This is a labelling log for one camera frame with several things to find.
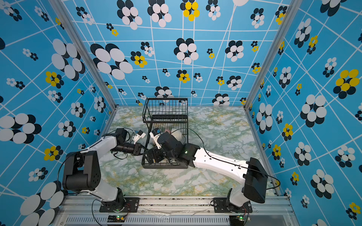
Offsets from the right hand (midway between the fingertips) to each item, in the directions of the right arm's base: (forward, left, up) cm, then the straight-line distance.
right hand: (152, 150), depth 70 cm
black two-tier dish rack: (+41, -1, -19) cm, 46 cm away
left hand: (+6, +5, -12) cm, 14 cm away
